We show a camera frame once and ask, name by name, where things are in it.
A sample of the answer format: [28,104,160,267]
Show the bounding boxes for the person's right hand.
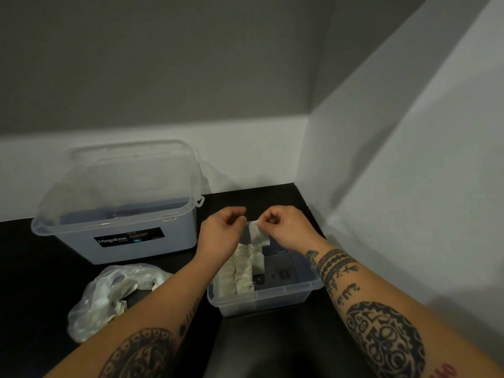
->
[257,205,328,257]

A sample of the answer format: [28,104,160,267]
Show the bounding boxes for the person's left hand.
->
[195,206,248,269]

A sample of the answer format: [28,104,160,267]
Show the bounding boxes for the white sachets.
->
[247,219,271,248]

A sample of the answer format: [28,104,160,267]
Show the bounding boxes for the rows of white tea bags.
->
[214,243,267,299]

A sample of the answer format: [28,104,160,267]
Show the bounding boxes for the small clear plastic bin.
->
[207,228,324,318]

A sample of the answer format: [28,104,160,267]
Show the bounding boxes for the clear plastic bag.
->
[67,263,174,344]

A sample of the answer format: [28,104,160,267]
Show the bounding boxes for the person's right forearm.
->
[305,241,504,378]

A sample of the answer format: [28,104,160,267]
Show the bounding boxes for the person's left forearm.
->
[45,251,215,378]

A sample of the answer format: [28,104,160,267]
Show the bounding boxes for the clear storage box lid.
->
[37,139,205,229]

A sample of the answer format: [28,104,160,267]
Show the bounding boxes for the large clear storage box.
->
[30,196,205,266]

